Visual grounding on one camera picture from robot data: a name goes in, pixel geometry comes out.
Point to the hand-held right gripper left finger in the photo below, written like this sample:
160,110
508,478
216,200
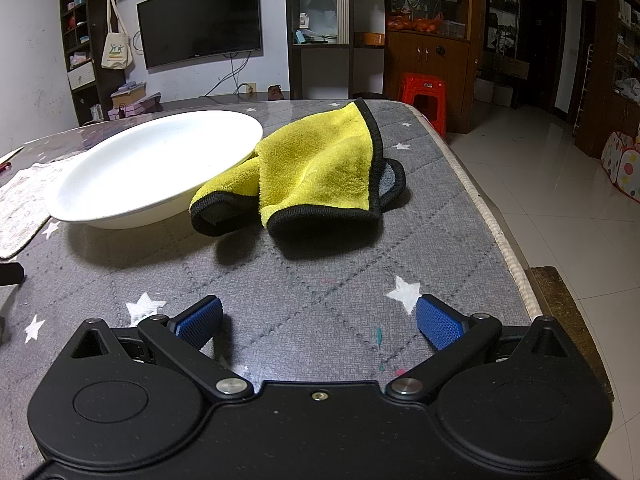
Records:
200,321

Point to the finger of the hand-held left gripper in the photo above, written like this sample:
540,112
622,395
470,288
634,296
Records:
11,275

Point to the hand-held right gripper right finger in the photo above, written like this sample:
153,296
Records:
440,322

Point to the white bowl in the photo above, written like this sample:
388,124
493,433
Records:
150,170

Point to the yellow grey microfiber cloth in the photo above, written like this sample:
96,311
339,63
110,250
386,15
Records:
320,170

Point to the round beige placemat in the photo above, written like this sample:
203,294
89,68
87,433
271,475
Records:
30,241

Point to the white patterned towel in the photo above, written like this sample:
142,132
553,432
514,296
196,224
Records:
20,205

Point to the grey star quilted tablecloth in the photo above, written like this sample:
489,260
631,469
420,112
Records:
325,270

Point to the pink box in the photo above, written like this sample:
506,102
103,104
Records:
137,109

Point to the brown cardboard box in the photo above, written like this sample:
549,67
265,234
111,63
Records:
129,94

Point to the dark television stand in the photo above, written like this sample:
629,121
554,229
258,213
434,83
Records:
210,101

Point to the white storage bin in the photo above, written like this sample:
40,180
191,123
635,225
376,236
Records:
484,91
503,95

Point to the red plastic stool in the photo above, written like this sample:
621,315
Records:
422,85

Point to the polka dot play tent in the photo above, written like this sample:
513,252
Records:
622,160

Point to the cream canvas tote bag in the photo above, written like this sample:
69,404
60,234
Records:
116,50

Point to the brown wooden cabinet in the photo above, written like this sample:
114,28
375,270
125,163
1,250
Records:
445,65

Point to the glass display cabinet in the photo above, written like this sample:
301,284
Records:
295,75

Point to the white metal rack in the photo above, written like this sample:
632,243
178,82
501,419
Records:
582,90

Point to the dark open shelf unit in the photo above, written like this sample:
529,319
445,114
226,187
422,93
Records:
95,15

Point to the dark wooden door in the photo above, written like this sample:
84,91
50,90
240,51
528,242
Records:
540,50

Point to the orange box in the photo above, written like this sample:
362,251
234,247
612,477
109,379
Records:
369,39

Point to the orange bag of fruit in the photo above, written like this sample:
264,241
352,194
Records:
415,24

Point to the black flat television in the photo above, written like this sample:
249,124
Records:
200,20

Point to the wooden shelf unit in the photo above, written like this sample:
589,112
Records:
600,60

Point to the wall socket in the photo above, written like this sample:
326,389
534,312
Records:
250,89

